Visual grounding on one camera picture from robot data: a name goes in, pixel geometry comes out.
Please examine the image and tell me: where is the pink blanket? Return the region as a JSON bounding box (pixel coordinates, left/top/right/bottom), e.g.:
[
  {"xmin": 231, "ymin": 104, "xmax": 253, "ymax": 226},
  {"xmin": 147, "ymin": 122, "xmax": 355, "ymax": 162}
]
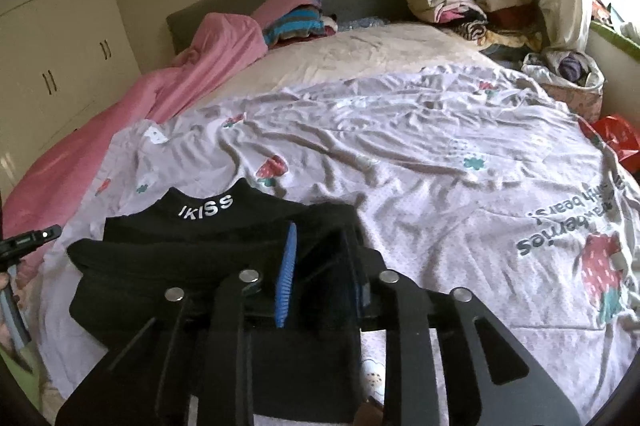
[{"xmin": 0, "ymin": 12, "xmax": 268, "ymax": 271}]

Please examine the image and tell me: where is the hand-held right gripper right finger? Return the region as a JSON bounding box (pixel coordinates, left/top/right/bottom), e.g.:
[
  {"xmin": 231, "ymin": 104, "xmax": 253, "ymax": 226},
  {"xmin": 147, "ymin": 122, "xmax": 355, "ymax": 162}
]
[{"xmin": 340, "ymin": 228, "xmax": 573, "ymax": 426}]

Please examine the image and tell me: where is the pile of mixed clothes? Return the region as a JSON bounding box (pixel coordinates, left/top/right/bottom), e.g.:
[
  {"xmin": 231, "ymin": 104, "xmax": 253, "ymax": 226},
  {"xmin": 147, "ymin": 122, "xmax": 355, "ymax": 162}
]
[{"xmin": 402, "ymin": 0, "xmax": 548, "ymax": 51}]

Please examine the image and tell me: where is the strawberry print quilt cover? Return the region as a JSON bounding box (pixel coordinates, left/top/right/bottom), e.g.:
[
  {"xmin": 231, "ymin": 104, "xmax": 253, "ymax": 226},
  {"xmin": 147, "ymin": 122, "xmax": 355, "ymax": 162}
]
[{"xmin": 37, "ymin": 66, "xmax": 640, "ymax": 426}]

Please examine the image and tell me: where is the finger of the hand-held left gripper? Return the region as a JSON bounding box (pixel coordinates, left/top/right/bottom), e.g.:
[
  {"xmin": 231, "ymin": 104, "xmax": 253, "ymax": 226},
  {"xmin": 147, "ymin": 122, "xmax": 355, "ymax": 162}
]
[{"xmin": 0, "ymin": 228, "xmax": 63, "ymax": 274}]

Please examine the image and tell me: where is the striped folded clothes stack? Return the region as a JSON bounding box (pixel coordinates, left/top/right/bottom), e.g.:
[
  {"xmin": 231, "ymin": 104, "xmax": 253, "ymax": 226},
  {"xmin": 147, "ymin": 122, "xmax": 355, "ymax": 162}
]
[{"xmin": 262, "ymin": 0, "xmax": 341, "ymax": 49}]

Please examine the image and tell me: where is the blue patterned cloth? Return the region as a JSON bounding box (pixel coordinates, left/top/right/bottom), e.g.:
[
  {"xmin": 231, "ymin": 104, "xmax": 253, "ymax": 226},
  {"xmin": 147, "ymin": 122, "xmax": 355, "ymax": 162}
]
[{"xmin": 337, "ymin": 16, "xmax": 391, "ymax": 32}]

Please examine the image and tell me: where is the cream wardrobe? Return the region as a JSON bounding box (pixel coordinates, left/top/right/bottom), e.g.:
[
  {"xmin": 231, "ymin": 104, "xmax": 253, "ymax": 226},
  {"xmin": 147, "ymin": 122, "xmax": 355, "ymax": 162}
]
[{"xmin": 0, "ymin": 0, "xmax": 143, "ymax": 197}]

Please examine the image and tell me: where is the black sweater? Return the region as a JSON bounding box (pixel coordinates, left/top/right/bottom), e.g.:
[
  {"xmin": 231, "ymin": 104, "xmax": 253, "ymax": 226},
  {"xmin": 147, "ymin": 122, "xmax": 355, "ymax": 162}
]
[{"xmin": 67, "ymin": 178, "xmax": 386, "ymax": 424}]

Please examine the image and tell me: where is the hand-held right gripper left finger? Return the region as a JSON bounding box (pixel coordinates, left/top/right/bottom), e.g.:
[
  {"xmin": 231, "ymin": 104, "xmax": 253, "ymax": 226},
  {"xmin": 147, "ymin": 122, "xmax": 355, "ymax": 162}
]
[{"xmin": 55, "ymin": 221, "xmax": 298, "ymax": 426}]

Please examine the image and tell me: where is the green windowsill cushion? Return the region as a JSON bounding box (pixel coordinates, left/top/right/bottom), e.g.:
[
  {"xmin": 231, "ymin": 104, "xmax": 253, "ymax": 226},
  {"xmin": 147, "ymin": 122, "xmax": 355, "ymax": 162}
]
[{"xmin": 589, "ymin": 20, "xmax": 640, "ymax": 54}]

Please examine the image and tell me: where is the cream bed sheet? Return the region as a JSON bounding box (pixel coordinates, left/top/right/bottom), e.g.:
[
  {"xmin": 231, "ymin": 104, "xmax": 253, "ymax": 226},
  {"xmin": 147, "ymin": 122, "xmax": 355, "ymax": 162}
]
[{"xmin": 245, "ymin": 26, "xmax": 506, "ymax": 107}]

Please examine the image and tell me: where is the pink pillow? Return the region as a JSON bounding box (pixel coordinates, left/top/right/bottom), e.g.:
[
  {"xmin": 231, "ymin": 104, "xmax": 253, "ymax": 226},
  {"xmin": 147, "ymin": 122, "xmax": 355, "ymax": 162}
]
[{"xmin": 250, "ymin": 0, "xmax": 311, "ymax": 29}]

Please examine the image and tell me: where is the red plastic bag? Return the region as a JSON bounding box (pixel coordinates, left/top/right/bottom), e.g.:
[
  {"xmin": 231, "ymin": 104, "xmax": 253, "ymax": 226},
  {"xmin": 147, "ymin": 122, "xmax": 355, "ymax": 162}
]
[{"xmin": 580, "ymin": 115, "xmax": 640, "ymax": 167}]

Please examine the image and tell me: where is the windowsill clutter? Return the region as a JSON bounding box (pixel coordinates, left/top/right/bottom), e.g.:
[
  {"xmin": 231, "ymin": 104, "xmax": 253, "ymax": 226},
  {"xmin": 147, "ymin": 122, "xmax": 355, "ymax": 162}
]
[{"xmin": 590, "ymin": 0, "xmax": 640, "ymax": 41}]

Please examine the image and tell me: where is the white bag of clothes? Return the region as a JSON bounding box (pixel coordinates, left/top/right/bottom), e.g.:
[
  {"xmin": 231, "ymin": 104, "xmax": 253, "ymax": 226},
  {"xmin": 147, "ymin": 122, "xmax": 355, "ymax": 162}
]
[{"xmin": 522, "ymin": 48, "xmax": 606, "ymax": 121}]

